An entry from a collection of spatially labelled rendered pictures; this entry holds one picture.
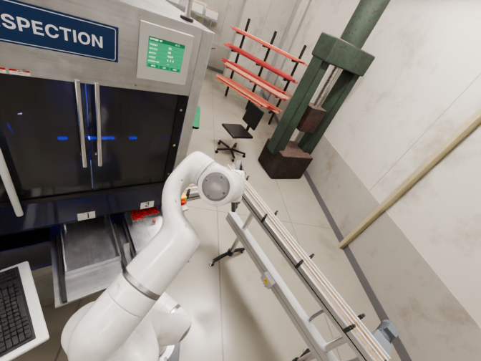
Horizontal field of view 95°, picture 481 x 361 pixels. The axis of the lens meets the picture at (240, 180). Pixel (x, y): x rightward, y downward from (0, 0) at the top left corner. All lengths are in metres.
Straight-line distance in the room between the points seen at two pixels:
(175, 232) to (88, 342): 0.21
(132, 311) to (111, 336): 0.04
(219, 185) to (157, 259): 0.18
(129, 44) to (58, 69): 0.26
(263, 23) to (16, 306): 8.81
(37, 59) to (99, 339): 0.89
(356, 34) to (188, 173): 3.59
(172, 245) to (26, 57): 0.83
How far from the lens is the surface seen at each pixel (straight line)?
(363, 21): 3.93
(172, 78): 1.15
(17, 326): 1.55
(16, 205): 1.37
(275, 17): 9.16
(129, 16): 1.07
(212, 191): 0.47
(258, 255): 2.21
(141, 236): 1.64
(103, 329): 0.50
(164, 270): 0.47
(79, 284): 1.51
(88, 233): 1.67
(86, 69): 1.10
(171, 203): 0.49
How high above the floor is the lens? 2.22
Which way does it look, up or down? 35 degrees down
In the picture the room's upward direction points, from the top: 25 degrees clockwise
